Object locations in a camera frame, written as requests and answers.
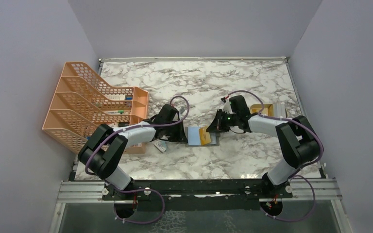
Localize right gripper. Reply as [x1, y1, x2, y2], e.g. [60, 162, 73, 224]
[206, 109, 239, 133]

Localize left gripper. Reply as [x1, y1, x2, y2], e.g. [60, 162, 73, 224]
[165, 119, 188, 143]

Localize grey card holder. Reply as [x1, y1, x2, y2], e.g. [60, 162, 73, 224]
[185, 127, 220, 147]

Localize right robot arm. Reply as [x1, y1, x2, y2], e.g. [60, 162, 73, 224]
[206, 95, 323, 198]

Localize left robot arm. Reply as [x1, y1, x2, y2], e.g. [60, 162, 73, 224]
[78, 104, 186, 200]

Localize yellow oval card tray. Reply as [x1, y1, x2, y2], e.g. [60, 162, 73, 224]
[249, 104, 272, 117]

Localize small blue white clip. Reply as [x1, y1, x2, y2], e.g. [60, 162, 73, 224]
[153, 140, 168, 153]

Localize orange mesh file organizer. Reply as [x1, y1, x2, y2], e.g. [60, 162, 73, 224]
[42, 62, 149, 154]

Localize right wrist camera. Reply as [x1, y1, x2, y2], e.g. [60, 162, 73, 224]
[221, 96, 233, 114]

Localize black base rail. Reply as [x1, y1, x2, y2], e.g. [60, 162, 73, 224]
[57, 178, 341, 213]

